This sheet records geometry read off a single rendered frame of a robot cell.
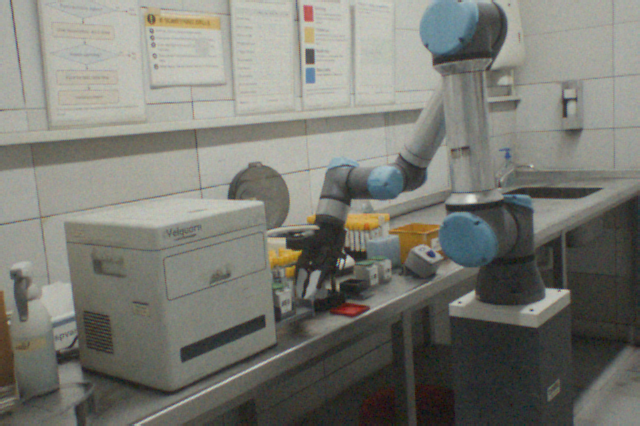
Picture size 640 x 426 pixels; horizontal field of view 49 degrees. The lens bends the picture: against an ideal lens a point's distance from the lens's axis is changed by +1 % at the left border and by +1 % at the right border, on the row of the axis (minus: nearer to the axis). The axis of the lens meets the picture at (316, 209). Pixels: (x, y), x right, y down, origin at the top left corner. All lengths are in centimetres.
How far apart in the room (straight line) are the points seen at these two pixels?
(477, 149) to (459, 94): 11
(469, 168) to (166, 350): 67
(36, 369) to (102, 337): 12
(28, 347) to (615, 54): 324
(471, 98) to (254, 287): 56
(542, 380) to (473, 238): 35
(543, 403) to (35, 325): 101
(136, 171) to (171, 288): 79
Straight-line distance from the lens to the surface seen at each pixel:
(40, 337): 135
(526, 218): 155
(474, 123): 141
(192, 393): 127
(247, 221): 135
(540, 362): 155
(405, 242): 206
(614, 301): 409
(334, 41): 264
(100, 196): 191
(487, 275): 157
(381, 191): 154
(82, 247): 137
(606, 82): 394
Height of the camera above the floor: 134
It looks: 8 degrees down
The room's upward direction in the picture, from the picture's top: 4 degrees counter-clockwise
